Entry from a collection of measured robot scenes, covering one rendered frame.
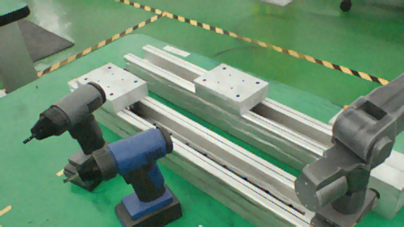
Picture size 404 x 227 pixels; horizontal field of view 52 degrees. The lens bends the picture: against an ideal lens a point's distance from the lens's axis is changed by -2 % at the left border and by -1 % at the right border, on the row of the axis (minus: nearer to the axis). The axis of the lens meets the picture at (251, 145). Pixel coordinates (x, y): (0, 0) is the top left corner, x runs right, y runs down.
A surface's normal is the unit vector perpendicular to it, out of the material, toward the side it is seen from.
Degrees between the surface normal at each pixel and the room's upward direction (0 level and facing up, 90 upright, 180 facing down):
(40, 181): 0
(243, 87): 0
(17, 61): 90
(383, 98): 18
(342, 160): 2
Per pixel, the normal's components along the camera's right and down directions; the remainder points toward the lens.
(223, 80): -0.02, -0.76
